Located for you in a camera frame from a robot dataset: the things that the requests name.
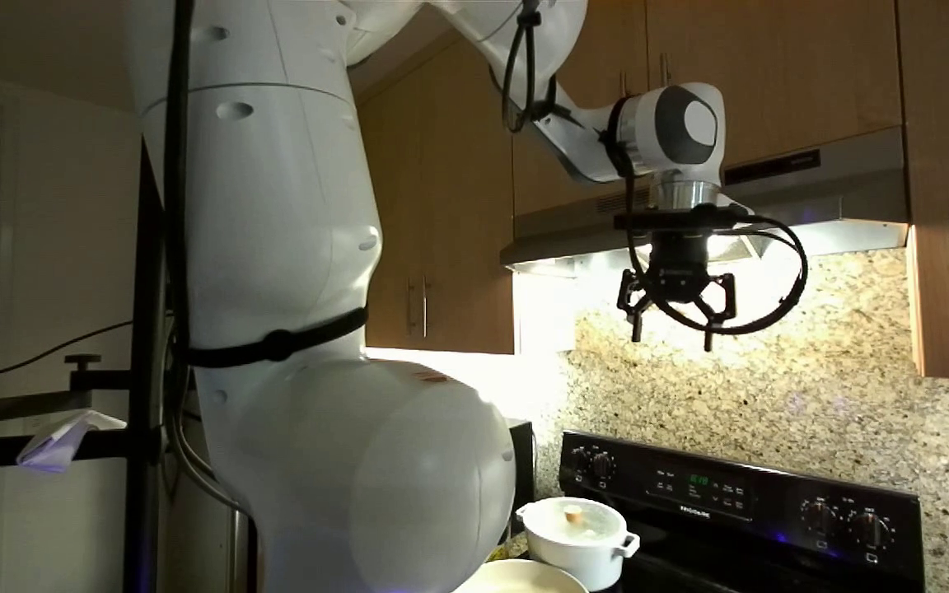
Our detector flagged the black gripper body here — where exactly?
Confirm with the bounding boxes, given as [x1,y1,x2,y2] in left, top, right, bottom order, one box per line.
[644,225,715,308]

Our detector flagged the stainless steel range hood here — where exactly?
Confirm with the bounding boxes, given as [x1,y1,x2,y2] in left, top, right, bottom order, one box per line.
[500,124,917,275]

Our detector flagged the black electric stove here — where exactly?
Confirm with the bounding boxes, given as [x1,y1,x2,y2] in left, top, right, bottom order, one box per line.
[558,431,929,593]

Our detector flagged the white bowl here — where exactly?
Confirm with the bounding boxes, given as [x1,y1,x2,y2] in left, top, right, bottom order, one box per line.
[451,557,593,593]

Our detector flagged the white paper tag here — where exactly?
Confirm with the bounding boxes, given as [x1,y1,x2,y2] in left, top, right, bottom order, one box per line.
[14,410,131,479]

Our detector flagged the black looped gripper cable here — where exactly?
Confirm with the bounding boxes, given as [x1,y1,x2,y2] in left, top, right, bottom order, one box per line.
[618,201,813,338]

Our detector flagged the wooden cabinet with two handles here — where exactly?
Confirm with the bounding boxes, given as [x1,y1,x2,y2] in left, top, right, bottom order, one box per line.
[354,43,583,359]

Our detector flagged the white pot with handles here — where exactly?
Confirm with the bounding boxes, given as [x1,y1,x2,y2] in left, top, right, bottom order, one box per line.
[514,493,644,593]

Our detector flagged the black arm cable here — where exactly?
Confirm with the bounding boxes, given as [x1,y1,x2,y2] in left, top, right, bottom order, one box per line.
[497,0,561,136]

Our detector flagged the tall wooden wall cabinet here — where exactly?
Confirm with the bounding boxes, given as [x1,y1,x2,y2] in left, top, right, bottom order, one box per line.
[895,0,949,385]

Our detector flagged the black camera stand pole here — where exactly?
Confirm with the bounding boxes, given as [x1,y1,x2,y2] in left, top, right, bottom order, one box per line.
[123,0,196,593]

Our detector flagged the thin black wall cable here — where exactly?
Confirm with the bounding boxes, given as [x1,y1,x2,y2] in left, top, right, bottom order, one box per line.
[0,316,139,397]

